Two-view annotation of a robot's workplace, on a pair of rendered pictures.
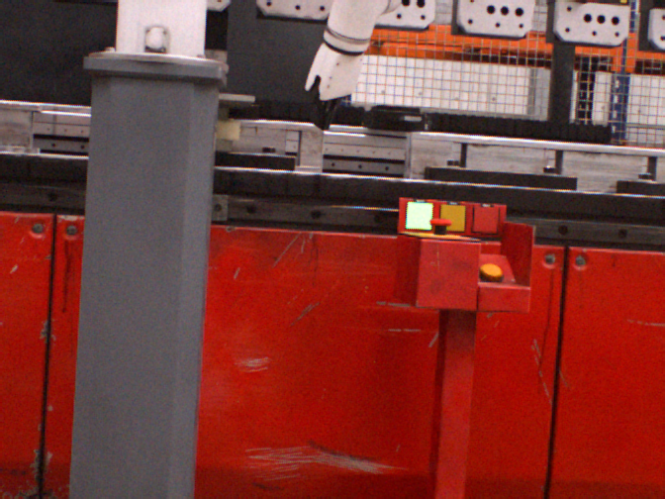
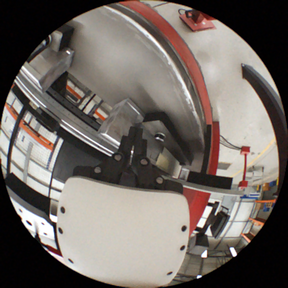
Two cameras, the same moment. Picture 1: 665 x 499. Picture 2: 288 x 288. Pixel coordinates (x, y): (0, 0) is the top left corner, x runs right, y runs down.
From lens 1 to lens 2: 2.31 m
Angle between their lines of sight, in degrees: 52
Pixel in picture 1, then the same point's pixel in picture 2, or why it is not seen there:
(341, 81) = (137, 243)
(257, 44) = not seen: hidden behind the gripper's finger
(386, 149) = (57, 109)
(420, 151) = (48, 64)
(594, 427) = not seen: outside the picture
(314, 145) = (122, 122)
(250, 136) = (154, 152)
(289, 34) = (68, 168)
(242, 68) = (85, 163)
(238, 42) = not seen: hidden behind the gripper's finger
